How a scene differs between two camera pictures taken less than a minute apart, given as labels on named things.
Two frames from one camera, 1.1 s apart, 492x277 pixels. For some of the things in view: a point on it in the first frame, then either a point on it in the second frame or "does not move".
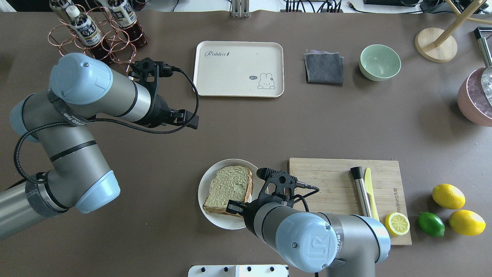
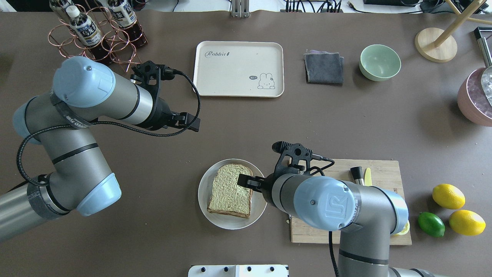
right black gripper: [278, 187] → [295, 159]
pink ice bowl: [473, 103] does not move
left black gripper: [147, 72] does not move
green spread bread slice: [233, 183] does not move
